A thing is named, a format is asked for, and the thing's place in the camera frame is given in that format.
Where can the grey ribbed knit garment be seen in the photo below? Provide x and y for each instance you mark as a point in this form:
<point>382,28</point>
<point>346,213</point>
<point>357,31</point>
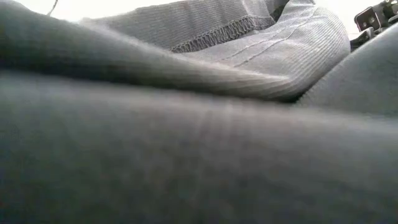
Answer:
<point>186,140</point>

